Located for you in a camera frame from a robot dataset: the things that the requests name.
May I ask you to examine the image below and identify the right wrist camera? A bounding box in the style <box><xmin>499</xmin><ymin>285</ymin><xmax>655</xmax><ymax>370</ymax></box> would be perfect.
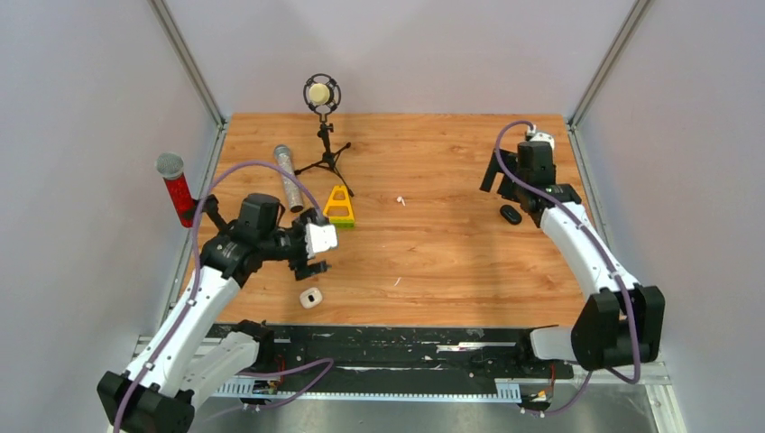
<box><xmin>524</xmin><ymin>124</ymin><xmax>556</xmax><ymax>150</ymax></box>

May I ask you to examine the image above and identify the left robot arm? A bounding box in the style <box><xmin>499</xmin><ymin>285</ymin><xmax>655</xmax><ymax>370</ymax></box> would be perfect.
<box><xmin>97</xmin><ymin>193</ymin><xmax>338</xmax><ymax>432</ymax></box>

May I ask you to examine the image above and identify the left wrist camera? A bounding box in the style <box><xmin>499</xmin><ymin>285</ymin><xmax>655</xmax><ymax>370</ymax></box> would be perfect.
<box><xmin>305</xmin><ymin>223</ymin><xmax>338</xmax><ymax>258</ymax></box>

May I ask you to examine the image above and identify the red glitter microphone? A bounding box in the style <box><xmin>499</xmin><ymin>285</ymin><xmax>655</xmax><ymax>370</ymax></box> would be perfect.
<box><xmin>155</xmin><ymin>152</ymin><xmax>197</xmax><ymax>228</ymax></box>

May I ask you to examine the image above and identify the black tripod stand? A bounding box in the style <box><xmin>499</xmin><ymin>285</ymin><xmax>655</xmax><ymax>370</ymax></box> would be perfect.
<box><xmin>293</xmin><ymin>115</ymin><xmax>355</xmax><ymax>198</ymax></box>

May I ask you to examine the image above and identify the silver glitter microphone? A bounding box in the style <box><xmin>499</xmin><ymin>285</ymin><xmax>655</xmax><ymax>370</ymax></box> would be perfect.
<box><xmin>273</xmin><ymin>144</ymin><xmax>304</xmax><ymax>213</ymax></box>

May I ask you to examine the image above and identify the yellow green triangle toy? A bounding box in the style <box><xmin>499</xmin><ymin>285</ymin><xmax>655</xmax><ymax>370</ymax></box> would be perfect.
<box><xmin>323</xmin><ymin>185</ymin><xmax>355</xmax><ymax>229</ymax></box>

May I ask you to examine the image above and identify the white earbud case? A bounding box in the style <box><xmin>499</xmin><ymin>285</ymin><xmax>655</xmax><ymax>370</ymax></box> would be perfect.
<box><xmin>299</xmin><ymin>287</ymin><xmax>324</xmax><ymax>309</ymax></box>

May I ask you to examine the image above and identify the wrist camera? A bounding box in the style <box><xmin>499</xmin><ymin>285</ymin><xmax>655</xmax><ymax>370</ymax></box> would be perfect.
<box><xmin>524</xmin><ymin>124</ymin><xmax>556</xmax><ymax>150</ymax></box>
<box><xmin>305</xmin><ymin>223</ymin><xmax>338</xmax><ymax>258</ymax></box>

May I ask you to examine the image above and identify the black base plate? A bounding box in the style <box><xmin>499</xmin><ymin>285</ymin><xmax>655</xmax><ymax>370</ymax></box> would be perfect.
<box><xmin>197</xmin><ymin>323</ymin><xmax>575</xmax><ymax>396</ymax></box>

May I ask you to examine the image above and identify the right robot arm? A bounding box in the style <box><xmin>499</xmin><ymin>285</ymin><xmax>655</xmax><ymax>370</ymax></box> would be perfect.
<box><xmin>480</xmin><ymin>141</ymin><xmax>666</xmax><ymax>377</ymax></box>

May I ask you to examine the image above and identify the cream microphone in shockmount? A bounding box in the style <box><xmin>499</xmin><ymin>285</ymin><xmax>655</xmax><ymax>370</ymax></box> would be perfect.
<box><xmin>303</xmin><ymin>73</ymin><xmax>342</xmax><ymax>115</ymax></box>

